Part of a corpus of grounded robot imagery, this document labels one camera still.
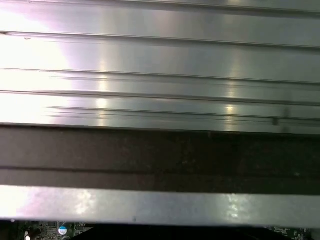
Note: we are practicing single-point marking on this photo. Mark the blue top capacitor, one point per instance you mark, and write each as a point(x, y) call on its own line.
point(62, 230)

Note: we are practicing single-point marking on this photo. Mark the black PC case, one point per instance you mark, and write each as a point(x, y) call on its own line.
point(150, 155)

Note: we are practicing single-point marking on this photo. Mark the green motherboard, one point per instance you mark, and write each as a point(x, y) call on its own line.
point(47, 228)

